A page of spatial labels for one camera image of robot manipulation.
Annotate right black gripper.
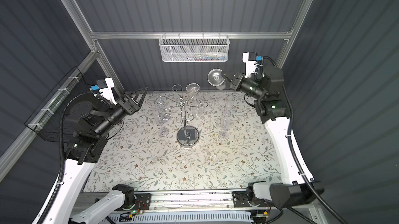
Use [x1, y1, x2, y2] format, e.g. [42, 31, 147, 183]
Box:
[220, 71, 262, 101]

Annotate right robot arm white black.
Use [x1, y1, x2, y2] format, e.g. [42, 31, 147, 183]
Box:
[222, 66, 324, 208]

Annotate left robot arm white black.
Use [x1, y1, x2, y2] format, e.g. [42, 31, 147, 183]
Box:
[33, 88, 148, 224]

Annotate chrome wine glass rack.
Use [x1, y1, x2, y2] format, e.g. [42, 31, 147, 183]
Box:
[161, 84, 208, 148]

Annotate items in white basket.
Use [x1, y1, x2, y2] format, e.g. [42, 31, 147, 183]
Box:
[182, 52, 228, 62]

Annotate floral patterned table mat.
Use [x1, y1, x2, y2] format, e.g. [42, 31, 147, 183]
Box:
[84, 92, 281, 192]

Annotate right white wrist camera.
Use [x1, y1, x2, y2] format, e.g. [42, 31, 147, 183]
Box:
[242, 52, 263, 82]

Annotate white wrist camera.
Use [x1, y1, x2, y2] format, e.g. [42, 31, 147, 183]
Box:
[90, 77, 116, 105]
[242, 52, 263, 82]

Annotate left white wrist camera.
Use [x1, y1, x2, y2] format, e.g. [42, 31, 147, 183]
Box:
[90, 77, 116, 105]

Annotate white wire mesh basket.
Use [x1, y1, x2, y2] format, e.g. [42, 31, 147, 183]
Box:
[159, 36, 230, 63]

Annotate left black corrugated cable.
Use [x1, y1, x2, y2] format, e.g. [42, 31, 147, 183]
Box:
[35, 92, 94, 224]

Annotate black corrugated cable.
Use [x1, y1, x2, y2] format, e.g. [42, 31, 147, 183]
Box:
[35, 92, 94, 224]
[261, 56, 342, 224]

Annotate right black corrugated cable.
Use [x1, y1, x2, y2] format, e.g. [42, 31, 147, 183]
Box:
[261, 56, 342, 224]

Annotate black wire basket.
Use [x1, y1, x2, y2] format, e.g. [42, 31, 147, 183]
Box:
[25, 63, 106, 143]

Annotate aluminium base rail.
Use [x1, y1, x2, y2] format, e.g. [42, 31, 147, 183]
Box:
[62, 188, 312, 214]

